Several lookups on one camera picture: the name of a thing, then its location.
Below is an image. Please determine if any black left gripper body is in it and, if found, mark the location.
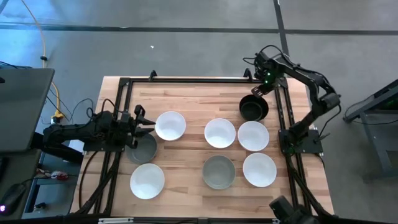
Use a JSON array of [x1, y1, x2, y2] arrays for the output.
[[105, 105, 147, 150]]

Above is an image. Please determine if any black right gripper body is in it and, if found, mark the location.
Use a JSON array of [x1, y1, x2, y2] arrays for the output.
[[252, 51, 285, 88]]

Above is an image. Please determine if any grey bowl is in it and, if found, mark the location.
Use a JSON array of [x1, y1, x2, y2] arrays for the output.
[[201, 154, 236, 190], [125, 133, 158, 165]]

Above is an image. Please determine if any black bowl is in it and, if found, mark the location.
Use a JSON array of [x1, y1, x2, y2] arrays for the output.
[[238, 94, 269, 122]]

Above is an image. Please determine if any white bowl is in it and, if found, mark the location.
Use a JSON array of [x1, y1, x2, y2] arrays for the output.
[[154, 111, 187, 141], [129, 163, 165, 200], [237, 120, 271, 152], [242, 152, 277, 188], [203, 118, 237, 149]]

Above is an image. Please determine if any white paper sheet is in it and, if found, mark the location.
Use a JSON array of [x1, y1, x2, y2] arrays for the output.
[[68, 139, 86, 153]]

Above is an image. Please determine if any yellow power plug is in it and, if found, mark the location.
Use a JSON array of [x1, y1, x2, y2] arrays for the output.
[[50, 112, 65, 124]]

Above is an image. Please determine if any red white small item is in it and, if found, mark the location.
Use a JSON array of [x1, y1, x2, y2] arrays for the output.
[[35, 167, 70, 182]]

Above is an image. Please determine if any grey laptop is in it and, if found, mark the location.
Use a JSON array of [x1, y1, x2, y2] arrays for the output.
[[0, 68, 55, 153]]

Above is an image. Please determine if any dark desk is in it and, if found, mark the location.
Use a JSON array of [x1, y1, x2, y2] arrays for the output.
[[0, 132, 85, 220]]

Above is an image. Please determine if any black bulky object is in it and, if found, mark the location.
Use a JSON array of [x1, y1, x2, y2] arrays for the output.
[[269, 195, 321, 224]]

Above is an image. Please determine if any grey metal cart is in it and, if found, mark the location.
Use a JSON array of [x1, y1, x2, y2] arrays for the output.
[[343, 79, 398, 181]]

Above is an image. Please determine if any black computer mouse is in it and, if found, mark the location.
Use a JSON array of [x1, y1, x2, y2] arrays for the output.
[[0, 182, 27, 217]]

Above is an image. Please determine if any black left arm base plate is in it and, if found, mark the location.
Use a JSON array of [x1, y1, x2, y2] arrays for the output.
[[83, 145, 125, 152]]

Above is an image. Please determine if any black floor cable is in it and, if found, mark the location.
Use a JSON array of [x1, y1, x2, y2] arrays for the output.
[[39, 88, 96, 125]]

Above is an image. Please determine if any black aluminium table frame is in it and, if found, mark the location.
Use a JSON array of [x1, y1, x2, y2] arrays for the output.
[[70, 76, 335, 224]]

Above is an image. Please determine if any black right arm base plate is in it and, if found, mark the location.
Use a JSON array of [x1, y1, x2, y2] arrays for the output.
[[278, 129, 324, 155]]

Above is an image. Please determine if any yellow floor cable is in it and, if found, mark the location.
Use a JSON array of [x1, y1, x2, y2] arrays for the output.
[[20, 0, 63, 118]]

